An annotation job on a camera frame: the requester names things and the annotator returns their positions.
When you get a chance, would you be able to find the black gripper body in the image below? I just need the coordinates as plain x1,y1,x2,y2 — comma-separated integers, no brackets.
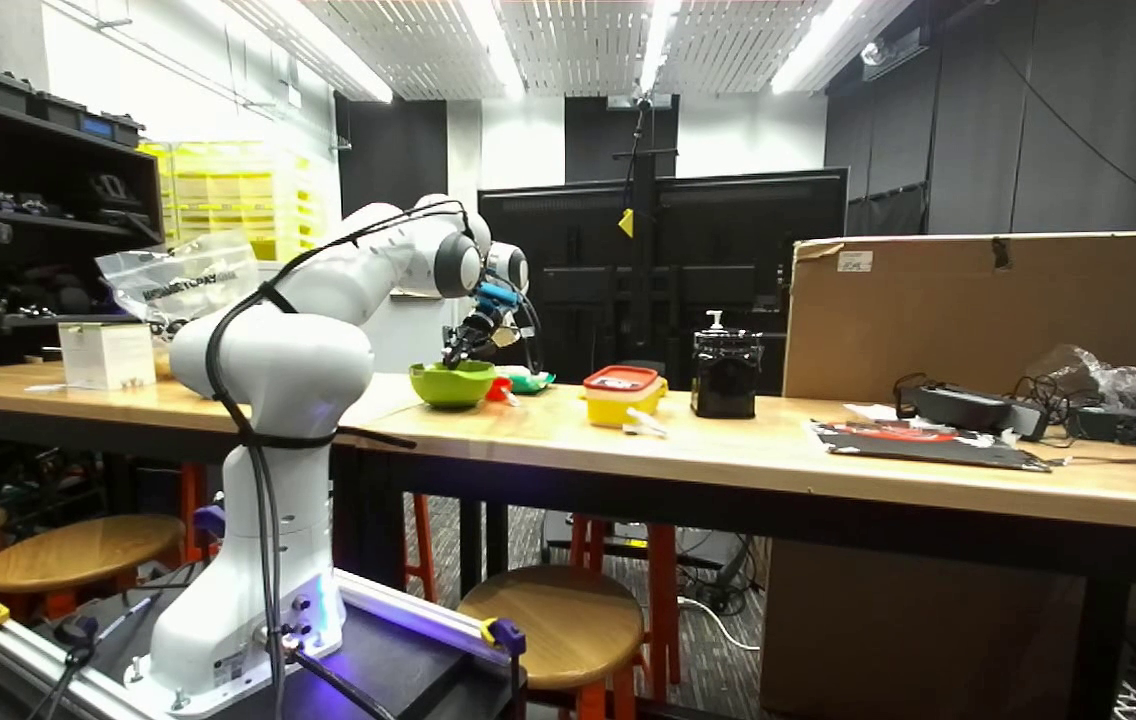
443,310,535,363

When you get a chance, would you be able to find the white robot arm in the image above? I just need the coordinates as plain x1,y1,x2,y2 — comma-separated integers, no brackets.
137,193,530,716

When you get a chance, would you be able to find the green bowl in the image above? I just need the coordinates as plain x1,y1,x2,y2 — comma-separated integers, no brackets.
407,363,497,411

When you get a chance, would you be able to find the green snack packet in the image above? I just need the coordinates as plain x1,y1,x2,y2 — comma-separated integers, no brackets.
509,372,556,396

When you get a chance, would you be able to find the small red cup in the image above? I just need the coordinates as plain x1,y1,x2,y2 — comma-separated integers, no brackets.
483,377,513,404

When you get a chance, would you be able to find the yellow container with red lid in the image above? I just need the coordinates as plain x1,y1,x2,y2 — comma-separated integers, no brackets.
578,363,669,429

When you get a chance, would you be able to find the large black monitor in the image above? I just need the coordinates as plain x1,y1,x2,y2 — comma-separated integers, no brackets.
480,169,848,393

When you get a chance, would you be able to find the round wooden stool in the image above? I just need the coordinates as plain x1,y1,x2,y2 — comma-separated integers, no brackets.
460,564,642,720

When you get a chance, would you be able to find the clear zip bag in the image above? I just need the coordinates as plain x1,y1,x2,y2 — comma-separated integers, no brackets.
94,232,260,323

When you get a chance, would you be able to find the clear plastic container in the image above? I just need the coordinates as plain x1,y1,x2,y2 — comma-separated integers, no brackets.
60,319,155,393

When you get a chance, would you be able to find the black device on table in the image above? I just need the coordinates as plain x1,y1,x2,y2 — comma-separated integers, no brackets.
892,377,1049,439

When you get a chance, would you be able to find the wooden stool left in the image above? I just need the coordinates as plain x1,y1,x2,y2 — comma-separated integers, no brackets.
0,517,179,618

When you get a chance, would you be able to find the large cardboard box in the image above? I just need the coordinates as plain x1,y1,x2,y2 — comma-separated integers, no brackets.
782,232,1136,402

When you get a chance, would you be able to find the black metal shelf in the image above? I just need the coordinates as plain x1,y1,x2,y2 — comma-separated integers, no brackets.
0,74,158,363

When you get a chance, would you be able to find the crumpled plastic bag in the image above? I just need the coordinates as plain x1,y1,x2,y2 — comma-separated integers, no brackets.
1019,344,1136,411

